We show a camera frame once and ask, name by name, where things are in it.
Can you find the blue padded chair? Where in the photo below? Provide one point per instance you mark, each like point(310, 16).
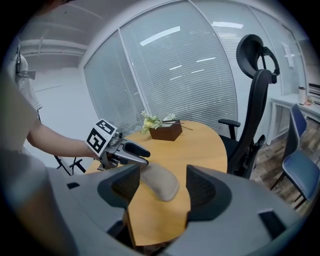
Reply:
point(297, 165)

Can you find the black metal stand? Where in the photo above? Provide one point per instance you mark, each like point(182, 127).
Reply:
point(75, 163)

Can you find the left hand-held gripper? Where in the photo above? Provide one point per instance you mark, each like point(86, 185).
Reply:
point(96, 141)

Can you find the black office chair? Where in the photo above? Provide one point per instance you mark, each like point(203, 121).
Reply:
point(252, 112)

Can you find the person's left forearm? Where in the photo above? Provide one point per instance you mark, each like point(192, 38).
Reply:
point(57, 142)

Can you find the round wooden table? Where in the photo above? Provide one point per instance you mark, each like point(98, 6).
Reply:
point(195, 152)

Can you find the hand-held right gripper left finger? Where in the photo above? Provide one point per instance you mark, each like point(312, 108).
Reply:
point(87, 200)

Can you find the beige oblong pouch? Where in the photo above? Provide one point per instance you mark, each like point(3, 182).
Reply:
point(162, 182)

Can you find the black metal railing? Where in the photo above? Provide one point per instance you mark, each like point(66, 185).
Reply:
point(314, 90)

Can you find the person's grey shirt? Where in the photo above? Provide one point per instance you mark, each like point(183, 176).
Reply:
point(15, 112)

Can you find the pink flower bunch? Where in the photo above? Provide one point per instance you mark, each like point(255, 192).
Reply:
point(311, 100)

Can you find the pale artificial flower bunch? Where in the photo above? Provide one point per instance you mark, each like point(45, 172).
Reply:
point(150, 122)

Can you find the white rectangular desk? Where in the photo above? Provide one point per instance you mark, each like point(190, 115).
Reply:
point(285, 102)

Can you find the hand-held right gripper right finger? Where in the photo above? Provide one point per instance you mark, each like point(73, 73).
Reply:
point(237, 212)

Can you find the white bottle with dark lid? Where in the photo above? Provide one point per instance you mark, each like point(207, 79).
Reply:
point(302, 96)

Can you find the dark brown wooden tissue box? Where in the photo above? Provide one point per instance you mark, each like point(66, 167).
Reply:
point(165, 132)

